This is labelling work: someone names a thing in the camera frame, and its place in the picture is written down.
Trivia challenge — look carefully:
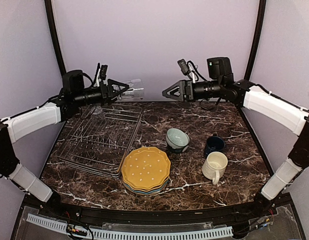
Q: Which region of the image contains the dark blue mug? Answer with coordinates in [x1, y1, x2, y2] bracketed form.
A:
[203, 133, 226, 158]

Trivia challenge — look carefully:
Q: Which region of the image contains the black frame post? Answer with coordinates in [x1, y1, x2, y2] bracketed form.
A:
[44, 0, 66, 76]
[244, 0, 267, 81]

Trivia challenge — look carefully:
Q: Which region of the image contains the yellow dotted top plate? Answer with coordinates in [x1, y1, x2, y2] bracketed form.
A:
[121, 147, 171, 187]

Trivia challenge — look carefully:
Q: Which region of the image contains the right wiring bundle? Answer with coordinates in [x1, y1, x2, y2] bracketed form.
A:
[231, 207, 278, 237]

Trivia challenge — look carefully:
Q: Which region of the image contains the clear ribbed drinking glass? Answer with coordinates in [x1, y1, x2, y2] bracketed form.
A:
[90, 106, 106, 123]

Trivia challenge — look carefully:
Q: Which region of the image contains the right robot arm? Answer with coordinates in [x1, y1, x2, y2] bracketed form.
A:
[162, 57, 309, 217]

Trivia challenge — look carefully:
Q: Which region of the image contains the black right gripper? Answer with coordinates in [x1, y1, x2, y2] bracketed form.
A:
[163, 79, 224, 102]

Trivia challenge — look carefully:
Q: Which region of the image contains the blue plate in stack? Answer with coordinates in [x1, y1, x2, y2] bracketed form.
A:
[123, 181, 168, 195]

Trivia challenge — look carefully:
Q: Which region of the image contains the metal wire dish rack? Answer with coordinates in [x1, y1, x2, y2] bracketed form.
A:
[52, 102, 143, 179]

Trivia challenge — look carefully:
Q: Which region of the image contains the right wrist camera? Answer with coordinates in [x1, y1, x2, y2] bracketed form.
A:
[177, 59, 200, 83]

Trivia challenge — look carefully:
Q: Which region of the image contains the right black frame post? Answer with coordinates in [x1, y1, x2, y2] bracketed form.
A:
[244, 0, 267, 81]

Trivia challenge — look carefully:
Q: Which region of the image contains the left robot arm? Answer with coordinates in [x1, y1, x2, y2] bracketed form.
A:
[0, 65, 130, 218]

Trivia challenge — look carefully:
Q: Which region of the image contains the wiring bundle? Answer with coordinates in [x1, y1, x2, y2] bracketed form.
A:
[39, 204, 95, 240]
[231, 207, 278, 237]

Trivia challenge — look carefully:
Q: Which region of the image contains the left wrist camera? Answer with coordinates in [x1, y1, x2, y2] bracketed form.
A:
[94, 63, 108, 86]

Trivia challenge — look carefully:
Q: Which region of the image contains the left wiring bundle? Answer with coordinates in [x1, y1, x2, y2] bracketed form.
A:
[39, 204, 95, 240]

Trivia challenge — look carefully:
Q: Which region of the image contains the black front rail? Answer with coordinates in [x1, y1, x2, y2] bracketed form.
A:
[17, 193, 298, 226]

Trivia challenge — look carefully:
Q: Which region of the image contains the light blue slotted cable duct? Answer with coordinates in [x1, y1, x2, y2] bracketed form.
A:
[26, 213, 233, 240]

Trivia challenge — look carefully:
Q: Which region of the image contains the light green ceramic bowl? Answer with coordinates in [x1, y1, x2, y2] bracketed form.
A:
[165, 128, 190, 149]

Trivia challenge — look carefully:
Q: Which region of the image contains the cream ribbed mug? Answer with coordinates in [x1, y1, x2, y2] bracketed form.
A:
[201, 151, 228, 185]

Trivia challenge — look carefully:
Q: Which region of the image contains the left black frame post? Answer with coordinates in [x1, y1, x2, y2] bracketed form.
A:
[44, 0, 66, 76]

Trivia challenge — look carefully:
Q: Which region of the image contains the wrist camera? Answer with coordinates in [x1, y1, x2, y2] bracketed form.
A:
[177, 59, 200, 83]
[94, 63, 108, 86]

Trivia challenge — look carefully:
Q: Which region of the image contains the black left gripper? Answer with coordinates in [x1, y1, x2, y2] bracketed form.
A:
[74, 79, 130, 107]

